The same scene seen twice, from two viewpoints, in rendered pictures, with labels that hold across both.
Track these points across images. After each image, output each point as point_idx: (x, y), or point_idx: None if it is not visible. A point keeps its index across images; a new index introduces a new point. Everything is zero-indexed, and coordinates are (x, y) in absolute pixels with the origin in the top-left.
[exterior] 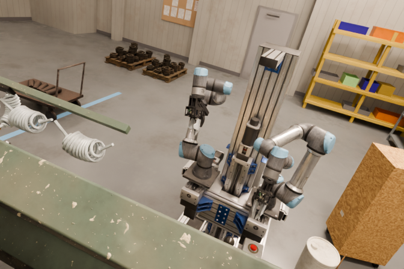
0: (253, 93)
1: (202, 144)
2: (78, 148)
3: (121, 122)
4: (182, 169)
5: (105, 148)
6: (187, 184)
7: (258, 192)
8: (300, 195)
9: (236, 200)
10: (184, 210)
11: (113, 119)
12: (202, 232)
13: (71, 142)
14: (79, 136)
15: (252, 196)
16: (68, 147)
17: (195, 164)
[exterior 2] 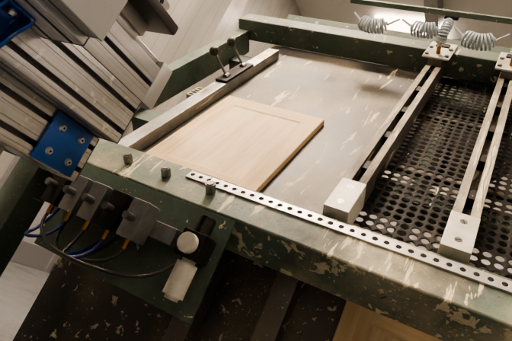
0: None
1: None
2: (372, 26)
3: None
4: (121, 10)
5: (357, 17)
6: (150, 51)
7: None
8: None
9: None
10: (88, 157)
11: None
12: (299, 21)
13: (379, 25)
14: (379, 20)
15: None
16: (379, 29)
17: None
